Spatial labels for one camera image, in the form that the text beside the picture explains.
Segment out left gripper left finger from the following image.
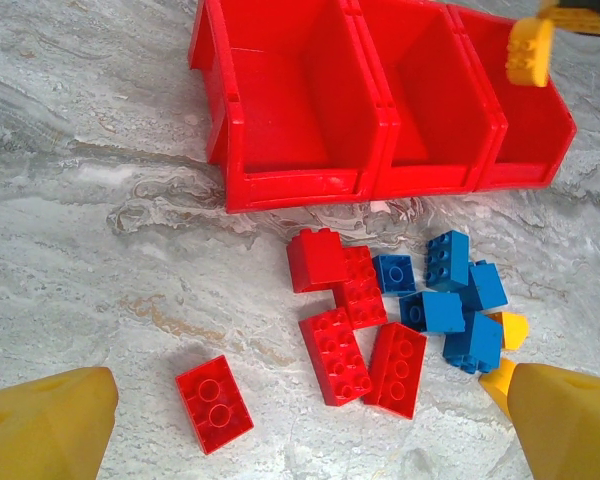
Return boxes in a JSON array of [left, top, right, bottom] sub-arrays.
[[0, 366, 120, 480]]

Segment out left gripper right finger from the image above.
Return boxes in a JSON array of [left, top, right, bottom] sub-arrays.
[[508, 362, 600, 480]]

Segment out yellow lego brick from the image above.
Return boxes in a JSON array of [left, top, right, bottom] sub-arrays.
[[504, 15, 556, 89], [487, 310, 530, 351], [478, 357, 519, 421]]

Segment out blue lego brick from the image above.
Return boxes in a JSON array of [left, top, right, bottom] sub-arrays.
[[398, 289, 467, 335], [371, 253, 417, 297], [459, 259, 510, 314], [442, 310, 505, 375], [424, 230, 471, 292]]

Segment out red lego brick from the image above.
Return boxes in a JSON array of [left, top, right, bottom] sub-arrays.
[[298, 306, 374, 409], [362, 320, 429, 421], [332, 244, 389, 331], [173, 353, 255, 456], [286, 227, 350, 295]]

